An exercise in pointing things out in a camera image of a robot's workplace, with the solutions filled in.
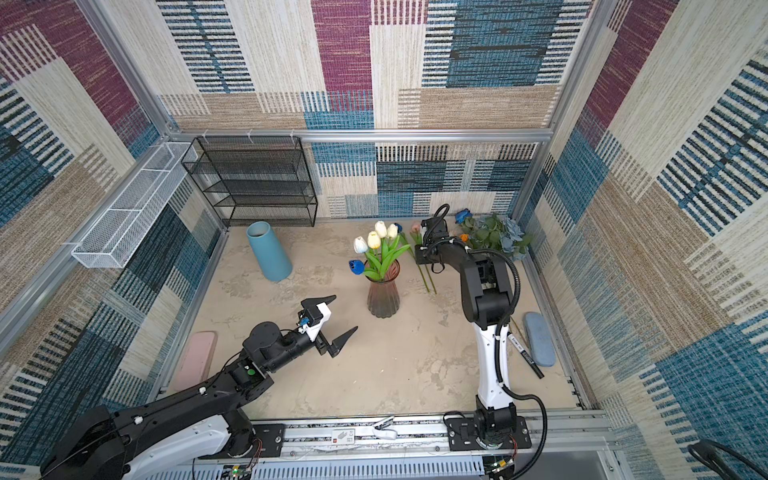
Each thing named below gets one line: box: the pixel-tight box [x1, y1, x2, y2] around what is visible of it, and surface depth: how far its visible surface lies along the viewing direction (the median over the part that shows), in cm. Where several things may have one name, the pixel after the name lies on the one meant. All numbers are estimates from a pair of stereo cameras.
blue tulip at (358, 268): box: [349, 259, 376, 281], surface depth 74 cm
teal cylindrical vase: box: [246, 220, 293, 282], surface depth 95 cm
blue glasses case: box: [523, 311, 557, 367], surface depth 88 cm
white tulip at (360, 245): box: [353, 236, 368, 254], surface depth 78 cm
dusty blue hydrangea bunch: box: [462, 214, 533, 261], surface depth 104 cm
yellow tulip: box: [364, 231, 383, 280], surface depth 79 cm
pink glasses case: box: [173, 331, 218, 393], surface depth 86 cm
